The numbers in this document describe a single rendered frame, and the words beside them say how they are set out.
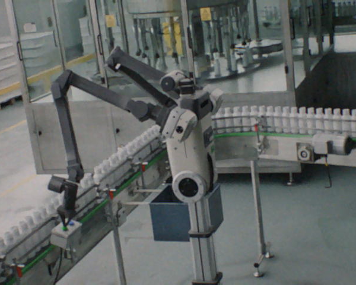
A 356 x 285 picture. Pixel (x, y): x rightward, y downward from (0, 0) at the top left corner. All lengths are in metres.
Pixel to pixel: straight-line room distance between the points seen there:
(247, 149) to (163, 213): 1.20
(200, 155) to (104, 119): 3.99
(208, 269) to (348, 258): 1.97
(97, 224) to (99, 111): 3.49
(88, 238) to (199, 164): 0.78
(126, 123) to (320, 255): 2.61
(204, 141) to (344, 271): 2.14
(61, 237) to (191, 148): 0.69
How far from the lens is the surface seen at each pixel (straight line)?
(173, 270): 5.31
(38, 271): 3.29
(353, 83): 8.35
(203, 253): 3.45
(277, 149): 4.78
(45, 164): 7.62
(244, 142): 4.87
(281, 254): 5.38
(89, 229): 3.69
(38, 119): 7.50
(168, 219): 3.85
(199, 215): 3.39
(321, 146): 4.43
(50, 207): 3.43
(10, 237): 3.15
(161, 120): 3.05
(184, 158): 3.23
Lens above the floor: 2.23
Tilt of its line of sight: 15 degrees down
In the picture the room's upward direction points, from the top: 7 degrees counter-clockwise
